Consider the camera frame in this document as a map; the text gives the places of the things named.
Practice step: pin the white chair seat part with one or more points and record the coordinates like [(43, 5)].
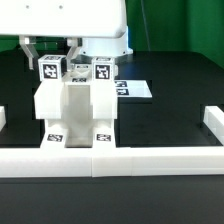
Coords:
[(80, 133)]

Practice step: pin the white side block left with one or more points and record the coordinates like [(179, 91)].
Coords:
[(2, 117)]

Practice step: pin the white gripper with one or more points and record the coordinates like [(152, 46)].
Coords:
[(61, 18)]

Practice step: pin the white tag sheet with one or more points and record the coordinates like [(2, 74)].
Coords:
[(133, 88)]

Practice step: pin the white chair back frame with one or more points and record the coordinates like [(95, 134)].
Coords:
[(76, 96)]

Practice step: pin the white obstacle fence bar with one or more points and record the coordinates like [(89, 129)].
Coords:
[(16, 163)]

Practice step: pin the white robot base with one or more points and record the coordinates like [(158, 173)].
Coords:
[(96, 40)]

